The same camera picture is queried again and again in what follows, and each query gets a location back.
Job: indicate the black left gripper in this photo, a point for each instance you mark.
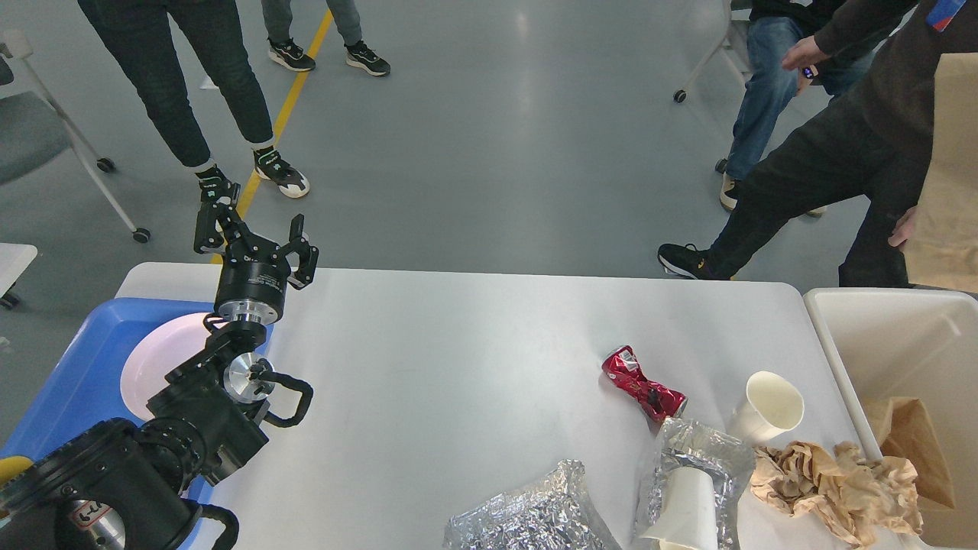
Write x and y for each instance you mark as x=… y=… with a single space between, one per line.
x=254 y=276

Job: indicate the pink plate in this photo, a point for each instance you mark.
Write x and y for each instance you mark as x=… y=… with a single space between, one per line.
x=164 y=349

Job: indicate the brown paper bag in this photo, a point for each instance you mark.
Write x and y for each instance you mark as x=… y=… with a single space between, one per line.
x=942 y=252
x=902 y=427

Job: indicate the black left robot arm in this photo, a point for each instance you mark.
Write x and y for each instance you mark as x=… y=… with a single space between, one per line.
x=118 y=485

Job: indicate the blue plastic tray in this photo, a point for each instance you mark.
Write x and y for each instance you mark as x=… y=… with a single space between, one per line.
x=84 y=388

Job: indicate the grey office chair left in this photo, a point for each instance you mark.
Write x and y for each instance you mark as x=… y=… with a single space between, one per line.
x=36 y=129

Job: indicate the white side table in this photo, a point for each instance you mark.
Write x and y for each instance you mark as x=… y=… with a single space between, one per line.
x=15 y=258

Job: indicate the teal mug yellow inside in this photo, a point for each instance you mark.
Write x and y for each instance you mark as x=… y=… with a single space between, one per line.
x=13 y=466

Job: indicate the red foil wrapper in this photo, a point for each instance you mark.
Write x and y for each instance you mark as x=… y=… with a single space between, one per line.
x=659 y=402

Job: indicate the crumpled aluminium foil bag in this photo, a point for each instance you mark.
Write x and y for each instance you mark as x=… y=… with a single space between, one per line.
x=553 y=512

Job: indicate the foil bag with paper cup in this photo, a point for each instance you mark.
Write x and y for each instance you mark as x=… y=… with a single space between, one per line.
x=690 y=498

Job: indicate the white paper cup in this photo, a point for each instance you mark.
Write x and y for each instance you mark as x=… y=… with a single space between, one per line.
x=770 y=406

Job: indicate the walking person dark clothes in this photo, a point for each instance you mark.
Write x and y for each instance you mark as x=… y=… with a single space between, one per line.
x=876 y=141

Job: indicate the crumpled brown paper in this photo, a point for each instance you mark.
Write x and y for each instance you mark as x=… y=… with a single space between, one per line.
x=850 y=495

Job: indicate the white plastic bin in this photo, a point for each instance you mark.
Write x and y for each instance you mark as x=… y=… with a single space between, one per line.
x=882 y=343

